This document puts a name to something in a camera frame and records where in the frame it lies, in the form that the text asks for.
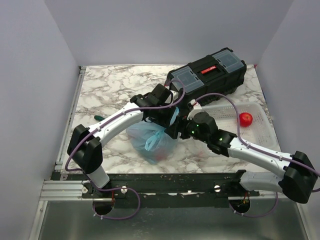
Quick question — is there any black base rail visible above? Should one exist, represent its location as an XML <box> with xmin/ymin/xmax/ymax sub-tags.
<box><xmin>50</xmin><ymin>170</ymin><xmax>259</xmax><ymax>209</ymax></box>

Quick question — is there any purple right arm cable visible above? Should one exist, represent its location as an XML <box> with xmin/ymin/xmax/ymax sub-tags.
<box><xmin>195</xmin><ymin>93</ymin><xmax>320</xmax><ymax>218</ymax></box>

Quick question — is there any black plastic toolbox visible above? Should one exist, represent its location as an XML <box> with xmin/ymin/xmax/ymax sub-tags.
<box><xmin>165</xmin><ymin>47</ymin><xmax>247</xmax><ymax>106</ymax></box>

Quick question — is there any aluminium frame rail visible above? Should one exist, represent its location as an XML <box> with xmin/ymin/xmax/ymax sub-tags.
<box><xmin>39</xmin><ymin>66</ymin><xmax>86</xmax><ymax>202</ymax></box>

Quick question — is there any white perforated plastic basket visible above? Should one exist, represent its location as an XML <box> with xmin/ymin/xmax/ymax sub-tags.
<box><xmin>203</xmin><ymin>102</ymin><xmax>278</xmax><ymax>150</ymax></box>

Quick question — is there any red fruit inside bag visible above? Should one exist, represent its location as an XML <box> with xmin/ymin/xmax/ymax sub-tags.
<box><xmin>154</xmin><ymin>148</ymin><xmax>170</xmax><ymax>162</ymax></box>

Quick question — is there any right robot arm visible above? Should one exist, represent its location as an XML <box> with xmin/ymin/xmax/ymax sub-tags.
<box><xmin>165</xmin><ymin>111</ymin><xmax>318</xmax><ymax>204</ymax></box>

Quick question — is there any light blue plastic bag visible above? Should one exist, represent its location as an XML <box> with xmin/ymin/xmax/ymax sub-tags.
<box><xmin>126</xmin><ymin>121</ymin><xmax>178</xmax><ymax>165</ymax></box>

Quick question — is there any red fake apple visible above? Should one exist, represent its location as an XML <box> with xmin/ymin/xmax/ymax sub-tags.
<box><xmin>239</xmin><ymin>112</ymin><xmax>253</xmax><ymax>128</ymax></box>

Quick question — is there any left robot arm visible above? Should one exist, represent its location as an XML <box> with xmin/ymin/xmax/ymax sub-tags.
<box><xmin>67</xmin><ymin>84</ymin><xmax>186</xmax><ymax>198</ymax></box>

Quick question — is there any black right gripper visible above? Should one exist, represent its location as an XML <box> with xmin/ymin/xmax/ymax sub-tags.
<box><xmin>164</xmin><ymin>114</ymin><xmax>210</xmax><ymax>144</ymax></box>

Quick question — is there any green handled tool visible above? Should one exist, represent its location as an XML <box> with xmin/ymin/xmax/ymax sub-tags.
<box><xmin>94</xmin><ymin>115</ymin><xmax>105</xmax><ymax>122</ymax></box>

